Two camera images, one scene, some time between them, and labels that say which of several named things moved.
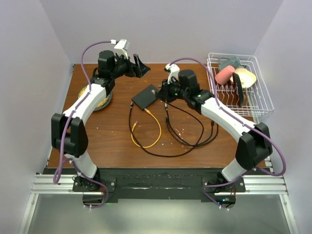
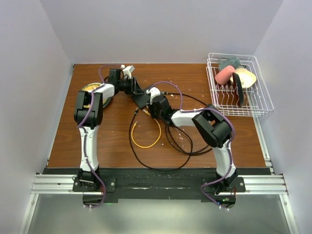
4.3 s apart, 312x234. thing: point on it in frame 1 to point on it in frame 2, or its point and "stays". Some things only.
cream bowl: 247,79 stays
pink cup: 224,75 stays
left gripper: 138,71 to 135,88
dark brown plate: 236,79 stays
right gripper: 164,94 to 150,108
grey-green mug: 224,61 stays
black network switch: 146,97 stays
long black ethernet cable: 197,116 to 132,146
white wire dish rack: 237,84 stays
